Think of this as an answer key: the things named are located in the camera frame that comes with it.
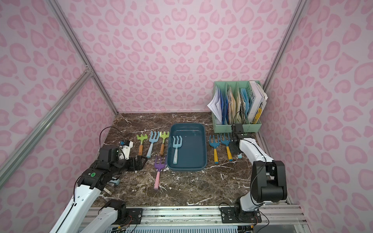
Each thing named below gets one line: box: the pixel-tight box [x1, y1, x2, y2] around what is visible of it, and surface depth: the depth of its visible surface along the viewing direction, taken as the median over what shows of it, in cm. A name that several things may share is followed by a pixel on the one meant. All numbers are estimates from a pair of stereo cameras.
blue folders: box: [219, 87, 229, 125], surface depth 100 cm
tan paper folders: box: [227, 85, 247, 125], surface depth 99 cm
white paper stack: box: [206, 85, 222, 123], surface depth 97 cm
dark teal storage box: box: [166, 122, 208, 172], surface depth 100 cm
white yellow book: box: [247, 81, 269, 125], surface depth 99 cm
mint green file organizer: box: [211, 81, 262, 134], surface depth 100 cm
